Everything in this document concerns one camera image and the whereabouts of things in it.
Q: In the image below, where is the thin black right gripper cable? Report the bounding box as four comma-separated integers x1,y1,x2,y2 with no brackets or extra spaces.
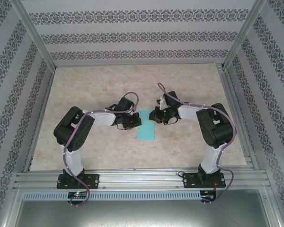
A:
162,117,180,125

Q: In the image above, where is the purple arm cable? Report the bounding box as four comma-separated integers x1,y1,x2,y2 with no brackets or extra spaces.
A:
157,82,237,206
62,91,140,208

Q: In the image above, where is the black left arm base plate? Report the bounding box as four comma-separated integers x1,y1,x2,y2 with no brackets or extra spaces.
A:
56,174,100,190

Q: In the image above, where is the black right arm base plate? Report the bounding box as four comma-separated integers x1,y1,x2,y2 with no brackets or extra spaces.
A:
182,172,227,189

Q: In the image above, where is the aluminium side rail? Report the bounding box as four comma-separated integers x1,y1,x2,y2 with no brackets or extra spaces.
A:
216,63,260,170
22,67,56,172

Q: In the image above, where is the grey slotted cable duct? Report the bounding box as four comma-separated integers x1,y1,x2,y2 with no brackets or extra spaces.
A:
22,191,202,201

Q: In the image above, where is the aluminium mounting rail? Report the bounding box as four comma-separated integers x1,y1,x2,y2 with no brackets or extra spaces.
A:
13,166,272,190

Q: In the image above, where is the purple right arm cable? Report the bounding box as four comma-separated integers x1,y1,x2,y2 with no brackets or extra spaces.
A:
157,82,237,206

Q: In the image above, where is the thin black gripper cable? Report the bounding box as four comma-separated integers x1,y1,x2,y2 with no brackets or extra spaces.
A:
115,122,132,131
162,117,180,125

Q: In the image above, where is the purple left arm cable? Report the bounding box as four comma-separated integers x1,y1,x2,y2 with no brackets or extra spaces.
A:
62,91,140,208

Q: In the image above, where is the aluminium frame post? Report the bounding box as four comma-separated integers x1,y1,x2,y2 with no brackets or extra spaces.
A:
223,0,267,70
12,0,57,69

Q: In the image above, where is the thin black left gripper cable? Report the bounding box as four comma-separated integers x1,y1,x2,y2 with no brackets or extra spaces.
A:
115,122,132,131

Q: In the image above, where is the grey metal sheet panel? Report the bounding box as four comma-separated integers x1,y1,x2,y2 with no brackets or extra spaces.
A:
2,189,283,227

